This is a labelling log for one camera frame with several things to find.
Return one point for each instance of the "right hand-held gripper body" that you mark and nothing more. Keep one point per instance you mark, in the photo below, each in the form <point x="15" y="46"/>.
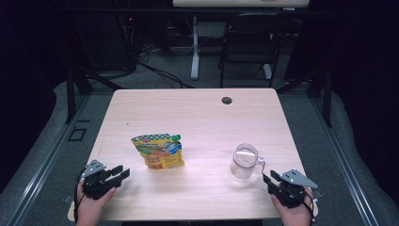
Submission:
<point x="291" y="191"/>

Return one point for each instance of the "black metal frame stand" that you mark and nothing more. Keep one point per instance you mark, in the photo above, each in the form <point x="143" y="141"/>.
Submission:
<point x="327" y="100"/>
<point x="70" y="94"/>

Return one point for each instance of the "black equipment box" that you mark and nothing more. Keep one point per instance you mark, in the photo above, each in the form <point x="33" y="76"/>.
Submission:
<point x="103" y="44"/>

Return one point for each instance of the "black folding chair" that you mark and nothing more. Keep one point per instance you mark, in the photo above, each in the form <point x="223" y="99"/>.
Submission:
<point x="247" y="40"/>

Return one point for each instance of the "person's right hand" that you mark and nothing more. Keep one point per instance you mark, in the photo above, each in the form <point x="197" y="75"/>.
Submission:
<point x="296" y="216"/>

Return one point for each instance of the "yellow spout pouch green cap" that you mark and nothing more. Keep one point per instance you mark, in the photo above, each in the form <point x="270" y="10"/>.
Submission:
<point x="160" y="152"/>

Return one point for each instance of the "short white desk foot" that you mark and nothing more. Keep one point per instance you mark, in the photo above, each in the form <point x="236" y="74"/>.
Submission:
<point x="267" y="71"/>

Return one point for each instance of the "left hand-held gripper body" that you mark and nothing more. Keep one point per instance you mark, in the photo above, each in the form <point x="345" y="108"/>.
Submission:
<point x="94" y="185"/>

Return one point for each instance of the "grey tape piece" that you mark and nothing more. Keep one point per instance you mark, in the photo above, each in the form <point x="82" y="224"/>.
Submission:
<point x="68" y="199"/>
<point x="317" y="194"/>

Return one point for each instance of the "aluminium floor rail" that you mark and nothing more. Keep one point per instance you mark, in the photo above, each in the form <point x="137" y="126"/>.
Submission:
<point x="40" y="169"/>
<point x="345" y="169"/>

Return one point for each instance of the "white desk leg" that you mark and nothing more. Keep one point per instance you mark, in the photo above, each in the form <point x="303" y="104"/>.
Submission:
<point x="195" y="62"/>

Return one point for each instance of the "person's left hand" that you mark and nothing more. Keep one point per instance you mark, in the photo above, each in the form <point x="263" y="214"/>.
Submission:
<point x="89" y="210"/>

